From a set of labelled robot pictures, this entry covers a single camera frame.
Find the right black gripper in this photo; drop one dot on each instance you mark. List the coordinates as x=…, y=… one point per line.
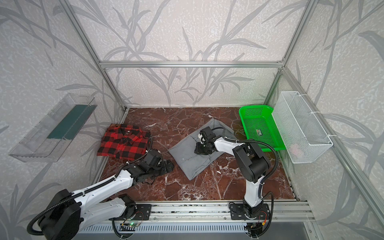
x=202, y=147

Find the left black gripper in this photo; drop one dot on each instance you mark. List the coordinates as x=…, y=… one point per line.
x=162, y=167

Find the grey long sleeve shirt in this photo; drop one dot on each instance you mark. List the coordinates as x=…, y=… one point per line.
x=184, y=154

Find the green plastic basket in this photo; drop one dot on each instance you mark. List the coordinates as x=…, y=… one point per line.
x=259, y=117

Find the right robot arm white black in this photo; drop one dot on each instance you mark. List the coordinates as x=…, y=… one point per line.
x=251, y=160

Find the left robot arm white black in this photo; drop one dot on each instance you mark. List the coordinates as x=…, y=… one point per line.
x=70, y=212

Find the red black plaid shirt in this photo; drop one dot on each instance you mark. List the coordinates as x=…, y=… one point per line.
x=124, y=142

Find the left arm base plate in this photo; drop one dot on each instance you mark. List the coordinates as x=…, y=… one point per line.
x=140, y=212

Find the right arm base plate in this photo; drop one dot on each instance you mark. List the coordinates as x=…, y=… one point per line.
x=237, y=212

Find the pink object in wire basket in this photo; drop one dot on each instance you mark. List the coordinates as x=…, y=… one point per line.
x=296, y=151

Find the white wire mesh basket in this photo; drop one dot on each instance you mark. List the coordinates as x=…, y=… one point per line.
x=298, y=124

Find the aluminium mounting rail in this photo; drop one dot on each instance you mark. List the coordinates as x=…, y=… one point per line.
x=218, y=212

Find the clear acrylic wall shelf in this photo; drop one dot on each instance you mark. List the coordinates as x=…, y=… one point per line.
x=50, y=138

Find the aluminium frame horizontal bar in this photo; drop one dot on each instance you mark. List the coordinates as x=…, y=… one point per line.
x=186, y=64

